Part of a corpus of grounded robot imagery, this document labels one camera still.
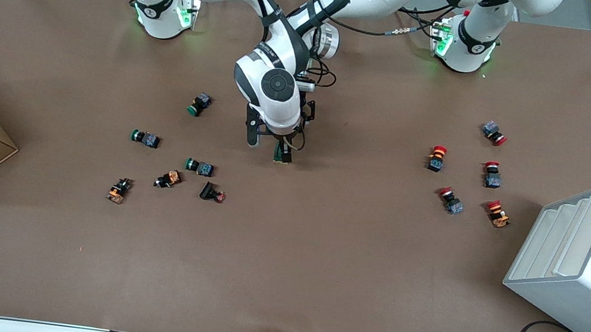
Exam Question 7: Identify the green push button switch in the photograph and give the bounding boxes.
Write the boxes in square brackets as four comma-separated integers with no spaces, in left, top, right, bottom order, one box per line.
[130,128,162,150]
[184,157,215,178]
[187,91,213,119]

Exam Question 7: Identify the red button orange contact block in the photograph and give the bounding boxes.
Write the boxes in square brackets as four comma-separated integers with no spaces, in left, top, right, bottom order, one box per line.
[426,144,448,174]
[484,199,513,230]

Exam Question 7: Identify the red button blue contact block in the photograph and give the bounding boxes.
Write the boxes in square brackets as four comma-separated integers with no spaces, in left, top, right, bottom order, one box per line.
[480,120,509,147]
[482,161,504,189]
[435,186,466,216]

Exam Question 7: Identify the white slotted rack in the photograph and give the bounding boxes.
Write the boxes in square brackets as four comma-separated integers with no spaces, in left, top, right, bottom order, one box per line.
[497,165,591,332]

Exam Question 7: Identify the green load switch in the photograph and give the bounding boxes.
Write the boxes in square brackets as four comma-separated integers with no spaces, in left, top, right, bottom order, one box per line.
[273,140,296,165]

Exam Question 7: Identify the black switch red contact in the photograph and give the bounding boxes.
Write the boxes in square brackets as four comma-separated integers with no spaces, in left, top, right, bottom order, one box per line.
[199,181,227,204]

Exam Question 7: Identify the black orange selector switch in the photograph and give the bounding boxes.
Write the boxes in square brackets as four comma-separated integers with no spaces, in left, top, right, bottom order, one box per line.
[106,176,134,206]
[154,168,183,191]

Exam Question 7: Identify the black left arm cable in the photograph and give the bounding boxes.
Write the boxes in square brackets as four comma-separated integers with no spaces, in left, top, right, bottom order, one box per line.
[306,0,451,103]

